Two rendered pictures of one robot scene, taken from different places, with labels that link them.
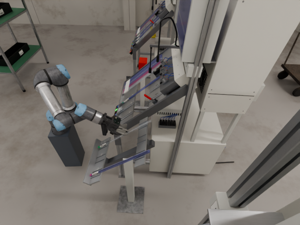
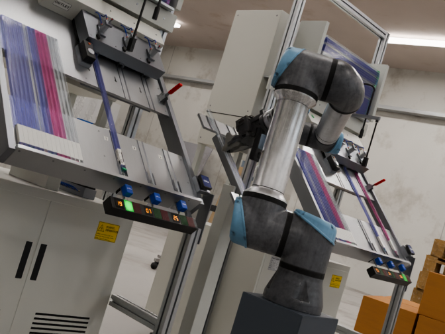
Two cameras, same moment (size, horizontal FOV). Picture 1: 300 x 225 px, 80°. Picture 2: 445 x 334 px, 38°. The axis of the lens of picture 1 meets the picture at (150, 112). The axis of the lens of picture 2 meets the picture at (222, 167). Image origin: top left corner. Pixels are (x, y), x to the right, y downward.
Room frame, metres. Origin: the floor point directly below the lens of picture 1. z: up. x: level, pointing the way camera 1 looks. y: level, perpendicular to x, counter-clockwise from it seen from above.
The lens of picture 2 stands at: (2.36, 1.79, 0.74)
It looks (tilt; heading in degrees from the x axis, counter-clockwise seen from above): 3 degrees up; 226
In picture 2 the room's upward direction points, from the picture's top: 17 degrees clockwise
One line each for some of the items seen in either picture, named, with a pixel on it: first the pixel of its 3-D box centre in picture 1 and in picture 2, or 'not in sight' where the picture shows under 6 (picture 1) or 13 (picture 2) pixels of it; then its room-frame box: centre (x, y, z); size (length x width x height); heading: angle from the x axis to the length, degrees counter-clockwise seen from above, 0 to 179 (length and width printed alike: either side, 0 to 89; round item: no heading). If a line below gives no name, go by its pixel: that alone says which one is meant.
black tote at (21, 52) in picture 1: (14, 53); not in sight; (2.62, 2.23, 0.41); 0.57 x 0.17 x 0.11; 0
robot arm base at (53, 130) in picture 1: (59, 125); (296, 285); (1.04, 0.83, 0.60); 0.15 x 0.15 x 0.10
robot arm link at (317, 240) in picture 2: (55, 116); (307, 240); (1.05, 0.82, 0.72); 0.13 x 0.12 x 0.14; 132
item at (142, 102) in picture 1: (142, 85); not in sight; (1.99, 0.12, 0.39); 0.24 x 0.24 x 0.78; 0
